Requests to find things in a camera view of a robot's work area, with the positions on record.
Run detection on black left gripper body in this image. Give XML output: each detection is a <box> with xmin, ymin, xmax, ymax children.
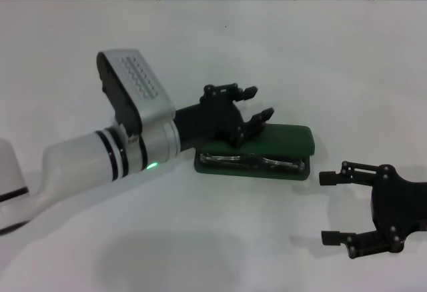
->
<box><xmin>175</xmin><ymin>83</ymin><xmax>254</xmax><ymax>149</ymax></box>

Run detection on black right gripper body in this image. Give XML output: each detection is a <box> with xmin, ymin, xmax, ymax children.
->
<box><xmin>370</xmin><ymin>164</ymin><xmax>427</xmax><ymax>256</ymax></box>

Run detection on green glasses case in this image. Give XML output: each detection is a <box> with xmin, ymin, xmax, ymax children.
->
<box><xmin>194</xmin><ymin>122</ymin><xmax>315</xmax><ymax>182</ymax></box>

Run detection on clear white glasses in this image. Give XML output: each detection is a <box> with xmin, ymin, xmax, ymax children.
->
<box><xmin>199</xmin><ymin>151</ymin><xmax>306</xmax><ymax>173</ymax></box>

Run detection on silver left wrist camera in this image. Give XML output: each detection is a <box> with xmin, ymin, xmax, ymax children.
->
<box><xmin>96</xmin><ymin>48</ymin><xmax>177</xmax><ymax>139</ymax></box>

